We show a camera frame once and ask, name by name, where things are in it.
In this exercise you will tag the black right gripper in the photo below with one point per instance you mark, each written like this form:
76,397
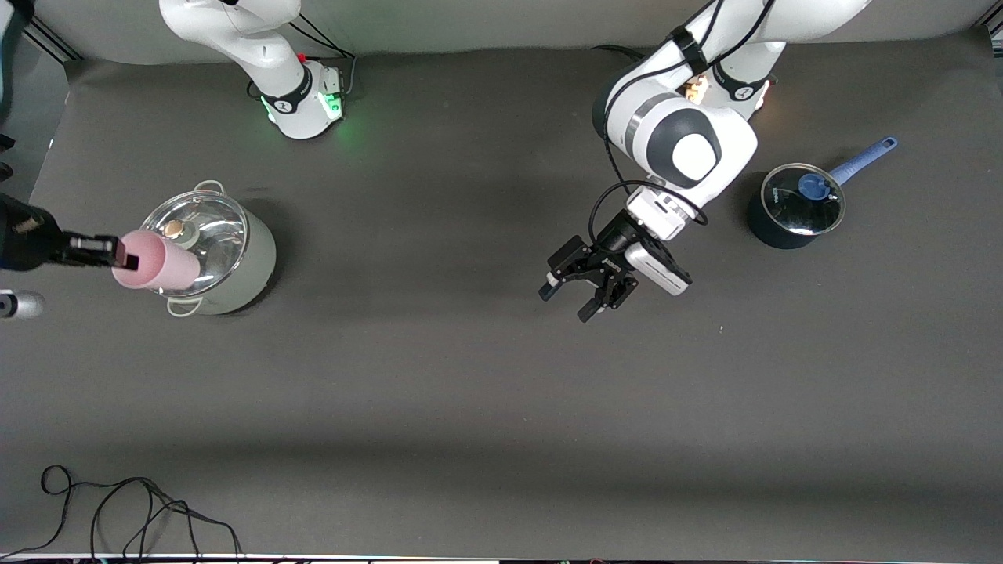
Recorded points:
30,240

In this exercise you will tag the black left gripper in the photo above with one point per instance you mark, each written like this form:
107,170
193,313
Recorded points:
612,244

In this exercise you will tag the pink plastic cup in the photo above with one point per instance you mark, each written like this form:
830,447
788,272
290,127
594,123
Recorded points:
164,262

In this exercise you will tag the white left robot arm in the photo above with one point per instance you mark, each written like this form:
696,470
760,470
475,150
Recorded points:
689,149

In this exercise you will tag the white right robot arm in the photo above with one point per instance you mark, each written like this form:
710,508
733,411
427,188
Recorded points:
282,94

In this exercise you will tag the glass lid with tan knob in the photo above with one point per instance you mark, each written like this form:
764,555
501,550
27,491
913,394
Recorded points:
223,227

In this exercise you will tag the dark blue saucepan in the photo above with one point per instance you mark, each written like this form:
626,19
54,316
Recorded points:
772,235

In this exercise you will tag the glass lid with blue knob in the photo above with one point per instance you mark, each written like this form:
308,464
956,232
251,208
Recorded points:
815,188

